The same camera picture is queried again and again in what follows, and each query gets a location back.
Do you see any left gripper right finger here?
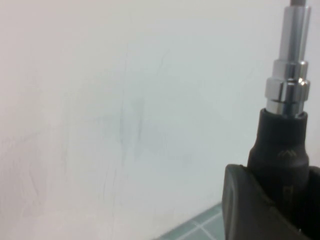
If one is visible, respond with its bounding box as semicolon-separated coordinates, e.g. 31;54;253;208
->
303;165;320;240

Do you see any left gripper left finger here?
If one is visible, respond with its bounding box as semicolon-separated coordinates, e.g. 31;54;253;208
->
221;163;307;240

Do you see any black-handled screwdriver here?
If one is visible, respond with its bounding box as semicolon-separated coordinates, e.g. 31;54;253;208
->
246;0;313;232

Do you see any green checked tablecloth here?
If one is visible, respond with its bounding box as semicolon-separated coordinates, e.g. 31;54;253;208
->
156;201;227;240

